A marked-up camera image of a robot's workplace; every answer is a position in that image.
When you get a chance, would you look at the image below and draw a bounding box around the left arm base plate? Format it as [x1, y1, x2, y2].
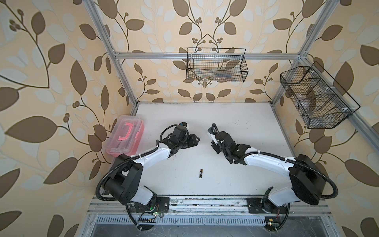
[130, 197, 170, 213]

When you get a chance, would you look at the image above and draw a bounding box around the aluminium mounting rail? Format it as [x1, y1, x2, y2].
[87, 195, 332, 217]

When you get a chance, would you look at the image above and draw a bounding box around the black wire basket back wall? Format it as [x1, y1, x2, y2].
[186, 47, 249, 83]

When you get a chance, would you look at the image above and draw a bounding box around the black wire basket right wall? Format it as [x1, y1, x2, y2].
[280, 61, 361, 129]

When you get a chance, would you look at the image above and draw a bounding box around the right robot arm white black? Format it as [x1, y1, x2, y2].
[208, 126, 339, 211]

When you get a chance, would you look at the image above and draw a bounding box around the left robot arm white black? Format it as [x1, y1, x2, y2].
[95, 123, 200, 206]

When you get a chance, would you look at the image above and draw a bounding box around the pink clear plastic box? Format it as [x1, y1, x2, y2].
[106, 116, 145, 157]

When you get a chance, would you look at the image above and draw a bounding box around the black wire basket wall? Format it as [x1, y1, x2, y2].
[186, 47, 249, 83]
[280, 61, 361, 129]

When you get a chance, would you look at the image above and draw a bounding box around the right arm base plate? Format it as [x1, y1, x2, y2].
[246, 197, 288, 214]

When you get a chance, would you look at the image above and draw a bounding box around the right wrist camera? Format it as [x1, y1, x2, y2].
[208, 123, 218, 145]

